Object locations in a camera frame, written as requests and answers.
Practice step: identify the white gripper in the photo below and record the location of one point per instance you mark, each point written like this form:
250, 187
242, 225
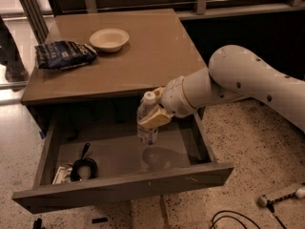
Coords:
173, 96

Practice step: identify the clear plastic water bottle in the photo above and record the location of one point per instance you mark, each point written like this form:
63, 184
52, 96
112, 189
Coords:
146, 132

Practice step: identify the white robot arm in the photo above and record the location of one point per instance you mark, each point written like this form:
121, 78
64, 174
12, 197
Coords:
233, 73

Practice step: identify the open grey top drawer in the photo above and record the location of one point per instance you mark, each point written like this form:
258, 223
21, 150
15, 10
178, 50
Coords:
180, 160

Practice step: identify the white packet in drawer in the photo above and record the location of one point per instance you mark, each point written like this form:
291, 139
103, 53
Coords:
62, 175

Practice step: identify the white paper bowl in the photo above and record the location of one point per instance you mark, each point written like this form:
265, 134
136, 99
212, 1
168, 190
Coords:
109, 40

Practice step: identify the blue snack bag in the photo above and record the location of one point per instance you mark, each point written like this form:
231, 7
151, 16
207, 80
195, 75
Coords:
62, 55

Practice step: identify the small black floor object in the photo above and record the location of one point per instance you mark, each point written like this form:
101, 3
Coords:
99, 220

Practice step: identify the white power strip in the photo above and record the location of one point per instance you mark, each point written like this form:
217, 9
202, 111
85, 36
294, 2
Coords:
295, 190

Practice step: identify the person's dark leg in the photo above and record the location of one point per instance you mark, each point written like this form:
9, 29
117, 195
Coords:
10, 56

